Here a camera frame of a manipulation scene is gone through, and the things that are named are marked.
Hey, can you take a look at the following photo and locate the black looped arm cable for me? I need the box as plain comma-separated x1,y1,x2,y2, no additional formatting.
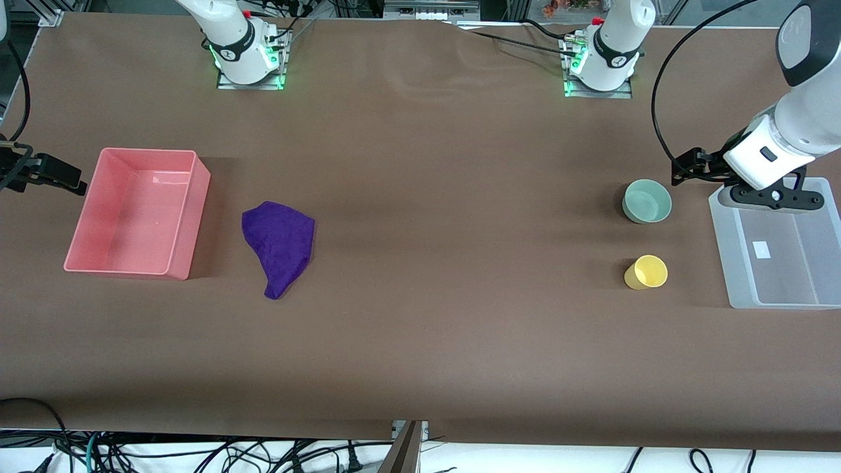
0,38,32,153

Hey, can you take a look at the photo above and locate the long black arm cable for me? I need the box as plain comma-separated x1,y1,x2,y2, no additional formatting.
651,0,763,166

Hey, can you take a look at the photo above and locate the purple cloth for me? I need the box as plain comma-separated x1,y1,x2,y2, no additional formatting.
242,201,316,300

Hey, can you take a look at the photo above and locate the pink plastic bin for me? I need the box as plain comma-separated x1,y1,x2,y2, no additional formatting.
64,148,212,281

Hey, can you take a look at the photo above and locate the green bowl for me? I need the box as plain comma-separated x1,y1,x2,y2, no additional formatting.
622,179,673,225

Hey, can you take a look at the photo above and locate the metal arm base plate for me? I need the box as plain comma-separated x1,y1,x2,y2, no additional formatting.
560,34,633,100
216,30,290,91

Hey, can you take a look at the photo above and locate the black floor cable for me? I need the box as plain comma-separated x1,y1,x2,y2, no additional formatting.
0,397,74,473

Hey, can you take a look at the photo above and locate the black cable across table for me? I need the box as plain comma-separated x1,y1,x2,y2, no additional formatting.
444,20,579,57

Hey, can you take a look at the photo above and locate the black base cable bundle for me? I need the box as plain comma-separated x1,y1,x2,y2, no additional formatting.
240,0,317,41

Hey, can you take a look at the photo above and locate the translucent white plastic bin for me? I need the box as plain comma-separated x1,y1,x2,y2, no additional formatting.
708,177,841,309

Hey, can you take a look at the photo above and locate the aluminium frame profile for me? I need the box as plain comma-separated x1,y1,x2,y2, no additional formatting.
383,420,429,473

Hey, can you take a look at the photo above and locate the yellow cup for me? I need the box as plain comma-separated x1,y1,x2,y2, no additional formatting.
624,255,669,290

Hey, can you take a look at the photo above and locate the grey power strip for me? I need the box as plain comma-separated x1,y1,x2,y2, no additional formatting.
384,0,482,22

